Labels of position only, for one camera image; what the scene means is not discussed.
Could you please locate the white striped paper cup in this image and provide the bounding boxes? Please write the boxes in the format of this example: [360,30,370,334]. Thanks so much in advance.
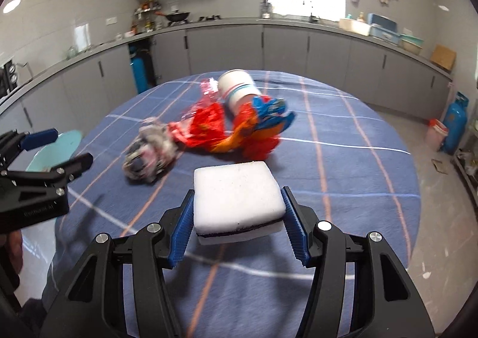
[217,69,262,115]

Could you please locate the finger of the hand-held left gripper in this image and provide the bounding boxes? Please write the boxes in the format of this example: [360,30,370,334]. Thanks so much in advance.
[0,129,58,170]
[7,153,94,195]

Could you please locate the wooden cutting board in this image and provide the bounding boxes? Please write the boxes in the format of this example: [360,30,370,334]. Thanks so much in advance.
[429,44,457,72]

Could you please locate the white plastic basin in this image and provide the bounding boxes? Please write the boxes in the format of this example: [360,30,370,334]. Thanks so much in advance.
[338,18,372,36]

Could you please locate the blue plaid tablecloth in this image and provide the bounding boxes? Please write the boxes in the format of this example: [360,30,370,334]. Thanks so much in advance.
[41,70,421,338]

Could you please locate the black kitchen faucet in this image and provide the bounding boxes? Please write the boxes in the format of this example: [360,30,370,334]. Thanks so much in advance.
[302,0,318,21]

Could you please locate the plaid cloth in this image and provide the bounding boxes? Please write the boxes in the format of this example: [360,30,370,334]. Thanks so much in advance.
[123,118,182,184]

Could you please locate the corner spice rack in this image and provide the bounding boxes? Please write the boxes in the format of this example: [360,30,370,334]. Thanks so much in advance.
[131,0,165,34]

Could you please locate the black wok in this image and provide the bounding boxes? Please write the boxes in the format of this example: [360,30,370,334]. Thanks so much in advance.
[157,10,191,25]

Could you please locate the grey kitchen counter cabinets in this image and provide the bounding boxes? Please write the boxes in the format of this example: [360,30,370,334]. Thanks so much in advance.
[0,17,454,159]

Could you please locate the person's left hand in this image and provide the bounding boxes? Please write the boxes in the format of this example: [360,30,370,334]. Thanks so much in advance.
[5,230,24,282]

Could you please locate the metal storage rack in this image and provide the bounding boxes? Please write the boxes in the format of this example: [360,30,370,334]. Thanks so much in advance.
[452,58,478,208]

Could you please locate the blue dish rack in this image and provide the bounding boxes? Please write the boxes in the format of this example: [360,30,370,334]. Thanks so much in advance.
[368,13,402,44]

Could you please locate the stacked teal beige bowls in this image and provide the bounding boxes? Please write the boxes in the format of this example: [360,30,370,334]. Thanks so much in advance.
[400,27,424,55]

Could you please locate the pink trash bin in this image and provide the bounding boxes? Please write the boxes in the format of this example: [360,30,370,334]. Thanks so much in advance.
[425,119,449,152]

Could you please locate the pink clear wrapper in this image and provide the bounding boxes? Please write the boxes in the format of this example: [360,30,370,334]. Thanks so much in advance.
[200,79,221,105]

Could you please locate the blue gas cylinder under counter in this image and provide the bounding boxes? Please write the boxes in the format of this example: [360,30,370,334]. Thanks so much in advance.
[129,47,155,94]

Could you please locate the white microwave oven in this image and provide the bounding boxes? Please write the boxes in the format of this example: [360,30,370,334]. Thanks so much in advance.
[0,58,19,100]

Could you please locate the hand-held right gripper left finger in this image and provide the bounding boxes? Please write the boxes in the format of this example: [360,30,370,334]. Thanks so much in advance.
[39,190,197,338]

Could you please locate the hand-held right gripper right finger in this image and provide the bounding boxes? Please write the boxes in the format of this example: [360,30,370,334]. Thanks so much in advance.
[281,186,436,338]

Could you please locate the teal enamel basin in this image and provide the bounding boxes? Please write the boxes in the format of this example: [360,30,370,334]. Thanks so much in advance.
[25,130,85,172]

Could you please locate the white sponge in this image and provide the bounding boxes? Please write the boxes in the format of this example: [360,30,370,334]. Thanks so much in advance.
[193,161,287,245]

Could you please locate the orange blue snack bag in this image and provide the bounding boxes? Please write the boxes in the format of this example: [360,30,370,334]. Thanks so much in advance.
[211,96,295,159]

